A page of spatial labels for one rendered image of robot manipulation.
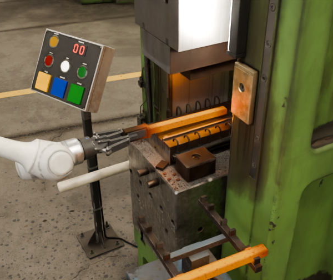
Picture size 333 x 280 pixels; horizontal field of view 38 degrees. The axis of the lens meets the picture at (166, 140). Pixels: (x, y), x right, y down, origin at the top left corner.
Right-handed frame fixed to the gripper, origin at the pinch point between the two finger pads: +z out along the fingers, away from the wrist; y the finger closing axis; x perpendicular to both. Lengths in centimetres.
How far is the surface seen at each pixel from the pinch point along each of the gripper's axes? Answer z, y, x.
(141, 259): 4, -10, -75
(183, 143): 15.2, 7.5, -5.1
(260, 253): 7, 61, -7
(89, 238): -5, -62, -103
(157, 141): 9.5, -2.1, -7.8
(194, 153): 16.0, 13.5, -6.1
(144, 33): 10.0, -10.4, 31.0
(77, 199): 2, -98, -104
